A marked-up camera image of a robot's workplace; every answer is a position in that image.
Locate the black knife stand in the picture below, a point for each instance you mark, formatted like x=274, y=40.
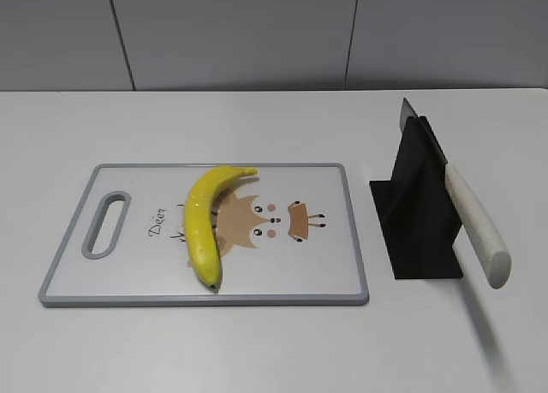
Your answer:
x=417, y=217

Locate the yellow plastic banana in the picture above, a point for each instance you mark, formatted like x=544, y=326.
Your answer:
x=199, y=235

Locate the white grey-rimmed cutting board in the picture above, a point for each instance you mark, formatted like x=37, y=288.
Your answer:
x=286, y=237

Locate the white-handled kitchen knife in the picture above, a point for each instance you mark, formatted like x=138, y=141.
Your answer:
x=485, y=238

